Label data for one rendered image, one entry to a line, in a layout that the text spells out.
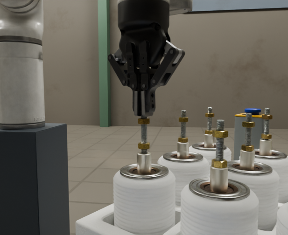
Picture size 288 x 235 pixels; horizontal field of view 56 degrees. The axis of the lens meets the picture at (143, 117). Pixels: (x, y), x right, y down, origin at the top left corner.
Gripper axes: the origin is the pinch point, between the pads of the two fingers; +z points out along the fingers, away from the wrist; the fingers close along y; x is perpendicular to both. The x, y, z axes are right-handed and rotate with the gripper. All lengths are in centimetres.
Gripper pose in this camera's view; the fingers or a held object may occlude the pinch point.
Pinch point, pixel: (144, 103)
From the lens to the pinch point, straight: 41.0
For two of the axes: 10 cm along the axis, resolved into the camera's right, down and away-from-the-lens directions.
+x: 6.0, -0.9, 8.0
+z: 0.0, 9.9, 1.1
